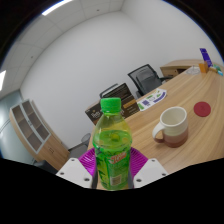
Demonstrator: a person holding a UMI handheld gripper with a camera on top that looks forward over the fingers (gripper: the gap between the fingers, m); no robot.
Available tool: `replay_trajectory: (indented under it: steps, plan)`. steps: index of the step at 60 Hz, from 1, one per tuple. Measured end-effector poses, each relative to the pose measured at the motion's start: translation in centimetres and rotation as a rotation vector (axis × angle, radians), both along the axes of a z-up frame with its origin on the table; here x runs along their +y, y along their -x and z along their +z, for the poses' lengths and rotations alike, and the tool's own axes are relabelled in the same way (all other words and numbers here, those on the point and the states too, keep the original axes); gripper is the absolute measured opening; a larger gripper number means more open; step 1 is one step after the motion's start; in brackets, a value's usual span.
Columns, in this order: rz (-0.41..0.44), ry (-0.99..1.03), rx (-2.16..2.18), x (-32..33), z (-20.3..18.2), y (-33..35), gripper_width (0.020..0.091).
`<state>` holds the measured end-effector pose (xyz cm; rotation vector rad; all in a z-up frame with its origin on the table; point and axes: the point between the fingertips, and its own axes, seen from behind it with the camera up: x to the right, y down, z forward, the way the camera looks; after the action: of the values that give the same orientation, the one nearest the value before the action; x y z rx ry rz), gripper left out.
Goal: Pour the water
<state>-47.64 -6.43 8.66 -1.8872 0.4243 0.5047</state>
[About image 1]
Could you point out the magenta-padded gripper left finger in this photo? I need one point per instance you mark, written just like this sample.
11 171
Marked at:
75 171

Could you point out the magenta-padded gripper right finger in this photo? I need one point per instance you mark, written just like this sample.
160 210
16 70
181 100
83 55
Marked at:
150 171

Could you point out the green drink bottle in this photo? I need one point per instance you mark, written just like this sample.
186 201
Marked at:
111 146

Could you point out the black sofa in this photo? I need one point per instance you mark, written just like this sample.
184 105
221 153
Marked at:
45 166

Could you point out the grey waste bin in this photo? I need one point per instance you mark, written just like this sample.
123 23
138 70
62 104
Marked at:
86 140

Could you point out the wooden shelf cabinet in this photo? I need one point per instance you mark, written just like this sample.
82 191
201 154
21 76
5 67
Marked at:
46 143

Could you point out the cream and brown mug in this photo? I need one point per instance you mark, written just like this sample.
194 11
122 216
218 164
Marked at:
175 128

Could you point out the small dark brown box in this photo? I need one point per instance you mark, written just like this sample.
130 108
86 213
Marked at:
93 115

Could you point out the dark box with orange band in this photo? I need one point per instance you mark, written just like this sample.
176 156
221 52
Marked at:
130 106

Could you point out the white printed leaflet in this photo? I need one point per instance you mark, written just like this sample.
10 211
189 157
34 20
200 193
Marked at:
151 99

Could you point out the flat round red coaster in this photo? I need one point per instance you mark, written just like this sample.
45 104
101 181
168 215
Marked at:
202 109

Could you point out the dark brown flat box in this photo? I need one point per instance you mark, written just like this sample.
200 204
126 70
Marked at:
120 90

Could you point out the black mesh office chair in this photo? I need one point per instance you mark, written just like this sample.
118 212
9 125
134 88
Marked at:
146 80

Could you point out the wooden side desk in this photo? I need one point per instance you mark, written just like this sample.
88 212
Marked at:
176 68

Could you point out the rectangular ceiling light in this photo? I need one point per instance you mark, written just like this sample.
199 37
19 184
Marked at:
56 6
2 80

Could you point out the orange-brown box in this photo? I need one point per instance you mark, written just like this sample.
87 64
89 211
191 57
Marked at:
203 67

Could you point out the small tan box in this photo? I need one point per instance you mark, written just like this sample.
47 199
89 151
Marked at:
211 69

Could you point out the small blue packet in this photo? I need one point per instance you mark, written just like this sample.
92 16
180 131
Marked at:
220 73

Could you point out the green packet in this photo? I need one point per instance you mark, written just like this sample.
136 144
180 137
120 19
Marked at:
217 68

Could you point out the purple standing box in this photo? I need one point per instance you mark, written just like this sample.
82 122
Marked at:
206 57

